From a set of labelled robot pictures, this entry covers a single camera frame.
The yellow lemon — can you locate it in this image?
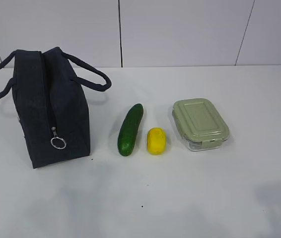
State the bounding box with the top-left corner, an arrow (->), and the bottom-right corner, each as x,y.
147,127 -> 167,155

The dark blue lunch bag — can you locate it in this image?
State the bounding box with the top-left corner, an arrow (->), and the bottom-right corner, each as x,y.
0,47 -> 112,168

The glass container green lid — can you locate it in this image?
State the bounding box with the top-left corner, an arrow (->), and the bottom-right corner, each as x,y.
172,98 -> 230,151

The green cucumber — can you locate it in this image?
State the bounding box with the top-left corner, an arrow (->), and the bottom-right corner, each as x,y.
117,103 -> 143,156

